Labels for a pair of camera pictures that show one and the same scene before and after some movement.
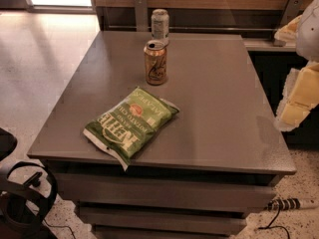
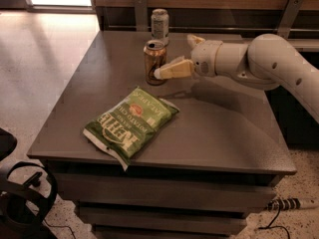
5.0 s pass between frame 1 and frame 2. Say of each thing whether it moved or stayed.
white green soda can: stayed
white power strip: stayed
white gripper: moved
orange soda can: stayed
